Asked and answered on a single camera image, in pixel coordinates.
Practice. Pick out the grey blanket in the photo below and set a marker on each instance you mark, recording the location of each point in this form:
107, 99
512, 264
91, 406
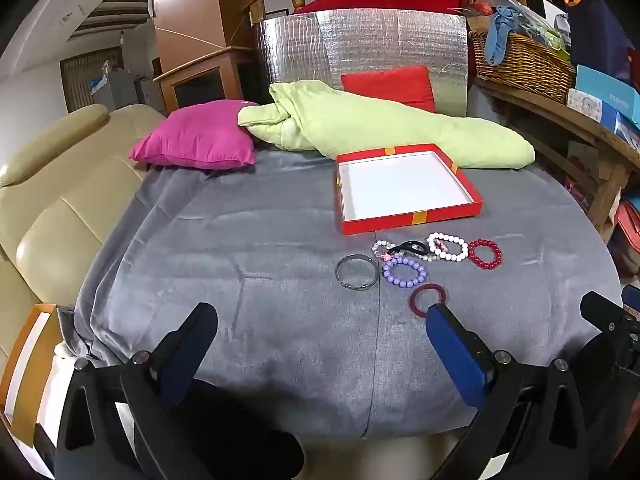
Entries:
250, 285

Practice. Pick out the wicker basket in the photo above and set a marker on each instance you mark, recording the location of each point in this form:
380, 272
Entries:
525, 67

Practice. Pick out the window grille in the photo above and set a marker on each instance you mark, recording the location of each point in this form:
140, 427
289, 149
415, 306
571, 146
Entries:
82, 80

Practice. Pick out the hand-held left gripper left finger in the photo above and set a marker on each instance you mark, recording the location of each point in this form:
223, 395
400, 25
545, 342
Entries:
180, 375

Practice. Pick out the black hair band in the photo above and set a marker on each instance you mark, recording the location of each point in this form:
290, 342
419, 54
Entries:
400, 249

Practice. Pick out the wooden shelf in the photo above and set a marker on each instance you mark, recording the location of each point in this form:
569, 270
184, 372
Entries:
560, 112

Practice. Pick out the magenta pillow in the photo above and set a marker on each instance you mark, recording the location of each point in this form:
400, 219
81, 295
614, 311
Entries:
195, 135

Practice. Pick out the blue cardboard box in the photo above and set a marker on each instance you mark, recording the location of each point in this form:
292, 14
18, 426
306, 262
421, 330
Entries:
607, 92

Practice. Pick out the silver insulation panel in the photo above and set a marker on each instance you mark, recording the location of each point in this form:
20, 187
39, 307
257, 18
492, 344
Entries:
360, 40

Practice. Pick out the red shallow box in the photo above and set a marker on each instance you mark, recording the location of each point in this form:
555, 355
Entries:
400, 185

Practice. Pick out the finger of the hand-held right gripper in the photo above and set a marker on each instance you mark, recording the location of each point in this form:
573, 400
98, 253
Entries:
602, 310
633, 298

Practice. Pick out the wooden cabinet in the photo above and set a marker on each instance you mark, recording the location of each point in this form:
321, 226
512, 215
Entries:
200, 77

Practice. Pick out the beige leather sofa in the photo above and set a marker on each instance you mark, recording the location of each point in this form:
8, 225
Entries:
60, 200

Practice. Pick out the pink bag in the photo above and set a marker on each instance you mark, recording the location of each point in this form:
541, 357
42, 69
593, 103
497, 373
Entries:
629, 240

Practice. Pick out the light green quilt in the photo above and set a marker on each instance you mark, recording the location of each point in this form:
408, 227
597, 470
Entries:
375, 120

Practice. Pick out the orange wooden frame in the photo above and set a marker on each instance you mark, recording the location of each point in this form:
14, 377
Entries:
30, 360

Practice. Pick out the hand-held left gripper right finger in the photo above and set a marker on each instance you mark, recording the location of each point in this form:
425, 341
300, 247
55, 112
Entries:
457, 355

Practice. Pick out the silver metal bangle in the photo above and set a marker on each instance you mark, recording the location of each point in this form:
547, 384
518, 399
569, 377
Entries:
357, 288

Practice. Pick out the white patterned box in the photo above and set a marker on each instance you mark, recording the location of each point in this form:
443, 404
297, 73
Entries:
587, 104

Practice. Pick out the blue cloth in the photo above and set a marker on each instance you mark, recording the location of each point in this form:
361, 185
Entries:
500, 35

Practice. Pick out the red pillow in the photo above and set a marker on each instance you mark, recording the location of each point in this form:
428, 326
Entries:
390, 85

